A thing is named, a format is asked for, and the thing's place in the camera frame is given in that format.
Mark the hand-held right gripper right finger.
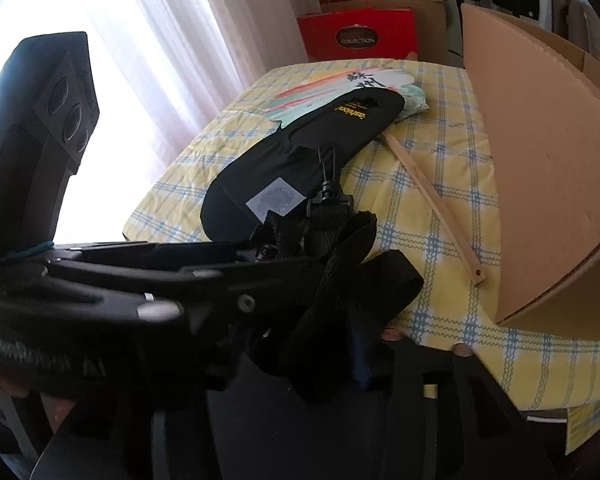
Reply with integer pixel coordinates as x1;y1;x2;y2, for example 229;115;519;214
349;329;537;480

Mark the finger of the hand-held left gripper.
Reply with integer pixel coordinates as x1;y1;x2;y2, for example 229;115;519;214
44;259;327;332
54;241;282;272

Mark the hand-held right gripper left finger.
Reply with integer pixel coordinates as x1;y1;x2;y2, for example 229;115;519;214
32;390;213;480

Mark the black strap with clip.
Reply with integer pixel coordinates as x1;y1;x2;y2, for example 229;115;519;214
249;145;427;405

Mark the printed paper fan bamboo handle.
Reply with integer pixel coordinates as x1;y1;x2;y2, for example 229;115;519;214
262;59;487;287

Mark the large cardboard box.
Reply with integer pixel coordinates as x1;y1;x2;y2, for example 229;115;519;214
459;2;600;347

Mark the person's left hand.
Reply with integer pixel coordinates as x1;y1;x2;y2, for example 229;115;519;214
0;364;83;438

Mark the yellow plaid tablecloth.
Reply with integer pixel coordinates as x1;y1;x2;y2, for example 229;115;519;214
122;60;600;462

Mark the white sheer curtain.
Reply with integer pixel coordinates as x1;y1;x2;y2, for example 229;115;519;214
0;0;327;256

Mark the pale green patterned cloth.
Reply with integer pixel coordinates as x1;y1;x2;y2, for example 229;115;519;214
394;84;431;122

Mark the red gift box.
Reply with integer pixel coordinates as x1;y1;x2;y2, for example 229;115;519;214
296;7;417;64

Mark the beige sofa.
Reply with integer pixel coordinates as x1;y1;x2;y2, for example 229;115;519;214
550;0;600;60

